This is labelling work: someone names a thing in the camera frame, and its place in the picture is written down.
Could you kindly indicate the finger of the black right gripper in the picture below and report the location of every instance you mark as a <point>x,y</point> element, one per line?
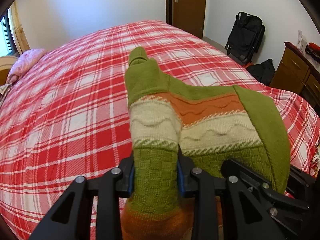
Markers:
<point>296,215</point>

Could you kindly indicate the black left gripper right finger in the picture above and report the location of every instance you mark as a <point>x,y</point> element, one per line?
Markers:
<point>212,199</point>

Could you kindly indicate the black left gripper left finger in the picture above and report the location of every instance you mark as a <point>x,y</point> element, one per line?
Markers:
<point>70,216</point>

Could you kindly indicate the green orange cream striped sweater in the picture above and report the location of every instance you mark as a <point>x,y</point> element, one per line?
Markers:
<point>207,124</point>

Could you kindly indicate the red white plaid bedspread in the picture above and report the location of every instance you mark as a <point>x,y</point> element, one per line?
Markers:
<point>68,115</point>

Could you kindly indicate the cream patterned pillow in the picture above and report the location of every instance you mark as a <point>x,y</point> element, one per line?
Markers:
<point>4,90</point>

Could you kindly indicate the black bag on floor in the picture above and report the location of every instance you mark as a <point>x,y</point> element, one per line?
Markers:
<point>263,72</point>

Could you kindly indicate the brown wooden dresser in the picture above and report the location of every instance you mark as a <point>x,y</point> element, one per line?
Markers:
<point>295,73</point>

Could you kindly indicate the pink pillow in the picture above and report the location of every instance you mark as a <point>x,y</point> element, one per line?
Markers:
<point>24,63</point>

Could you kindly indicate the beige wooden headboard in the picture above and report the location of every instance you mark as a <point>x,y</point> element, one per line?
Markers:
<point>6,63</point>

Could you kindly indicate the red black item on dresser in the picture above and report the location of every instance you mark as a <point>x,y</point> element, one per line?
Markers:
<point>313,50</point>

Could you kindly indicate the white card on dresser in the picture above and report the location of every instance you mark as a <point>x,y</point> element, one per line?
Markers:
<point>301,42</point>

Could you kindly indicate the black folded stroller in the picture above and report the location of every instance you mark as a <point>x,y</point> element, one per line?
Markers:
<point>246,37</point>

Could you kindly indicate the yellow curtain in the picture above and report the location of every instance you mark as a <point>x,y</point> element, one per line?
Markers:
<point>16,29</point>

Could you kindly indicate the brown wooden door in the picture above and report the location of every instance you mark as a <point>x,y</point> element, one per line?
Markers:
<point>187,15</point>

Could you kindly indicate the window with dark frame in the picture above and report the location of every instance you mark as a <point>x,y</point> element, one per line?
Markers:
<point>7,45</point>

